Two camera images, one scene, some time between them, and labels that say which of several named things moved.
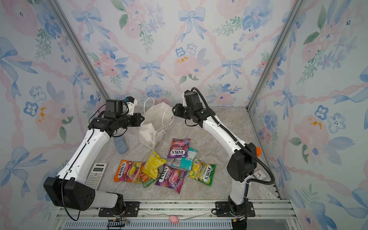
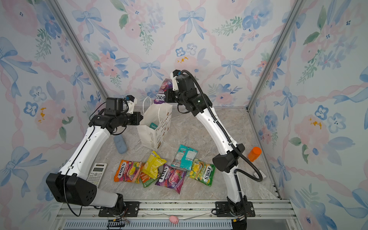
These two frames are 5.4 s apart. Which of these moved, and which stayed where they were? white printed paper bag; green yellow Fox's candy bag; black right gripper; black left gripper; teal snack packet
Moved: black right gripper
Stayed: white printed paper bag; green yellow Fox's candy bag; black left gripper; teal snack packet
